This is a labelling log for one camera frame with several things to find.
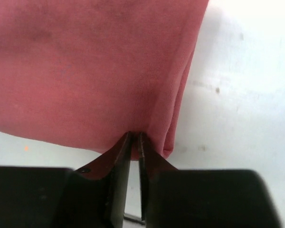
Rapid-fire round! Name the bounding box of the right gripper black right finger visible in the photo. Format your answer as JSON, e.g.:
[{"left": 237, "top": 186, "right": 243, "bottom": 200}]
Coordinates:
[{"left": 138, "top": 133, "right": 282, "bottom": 228}]

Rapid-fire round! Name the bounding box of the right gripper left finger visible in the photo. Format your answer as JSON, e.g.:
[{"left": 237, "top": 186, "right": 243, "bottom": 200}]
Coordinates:
[{"left": 0, "top": 132, "right": 133, "bottom": 228}]

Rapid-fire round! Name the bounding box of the pink t-shirt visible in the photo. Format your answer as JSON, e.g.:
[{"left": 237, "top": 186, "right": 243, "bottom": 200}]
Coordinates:
[{"left": 0, "top": 0, "right": 208, "bottom": 157}]

